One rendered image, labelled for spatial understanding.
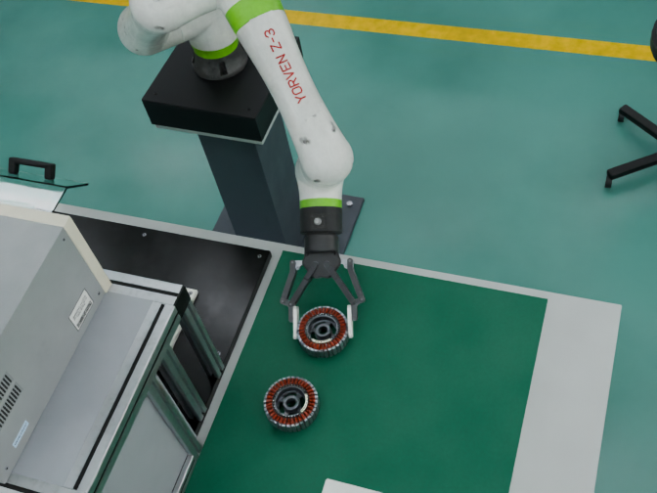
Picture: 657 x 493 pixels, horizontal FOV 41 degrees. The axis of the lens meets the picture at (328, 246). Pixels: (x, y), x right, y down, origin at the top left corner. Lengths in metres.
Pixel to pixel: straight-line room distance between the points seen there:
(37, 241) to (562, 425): 1.03
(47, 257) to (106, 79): 2.38
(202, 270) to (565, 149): 1.59
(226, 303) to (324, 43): 1.88
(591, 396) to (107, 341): 0.94
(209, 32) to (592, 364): 1.20
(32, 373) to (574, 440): 1.00
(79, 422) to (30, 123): 2.36
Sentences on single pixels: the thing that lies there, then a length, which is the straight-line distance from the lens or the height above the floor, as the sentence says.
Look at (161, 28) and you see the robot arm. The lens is 1.84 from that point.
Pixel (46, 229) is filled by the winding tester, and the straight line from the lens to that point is 1.50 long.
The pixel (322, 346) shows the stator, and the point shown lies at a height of 0.79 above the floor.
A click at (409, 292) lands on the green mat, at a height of 0.75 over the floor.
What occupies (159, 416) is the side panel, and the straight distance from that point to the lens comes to 1.66.
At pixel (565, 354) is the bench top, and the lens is 1.87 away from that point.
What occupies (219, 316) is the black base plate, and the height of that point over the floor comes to 0.77.
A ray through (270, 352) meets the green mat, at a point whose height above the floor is 0.75.
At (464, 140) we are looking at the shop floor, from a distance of 3.21.
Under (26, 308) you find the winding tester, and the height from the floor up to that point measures 1.29.
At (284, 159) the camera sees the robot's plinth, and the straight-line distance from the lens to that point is 2.69.
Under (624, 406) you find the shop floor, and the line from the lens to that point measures 2.67.
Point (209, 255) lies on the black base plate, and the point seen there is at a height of 0.77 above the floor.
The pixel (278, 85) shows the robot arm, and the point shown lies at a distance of 1.78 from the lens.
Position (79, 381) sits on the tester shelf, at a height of 1.11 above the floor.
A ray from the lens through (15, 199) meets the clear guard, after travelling 1.94.
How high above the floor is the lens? 2.38
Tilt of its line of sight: 54 degrees down
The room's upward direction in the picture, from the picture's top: 13 degrees counter-clockwise
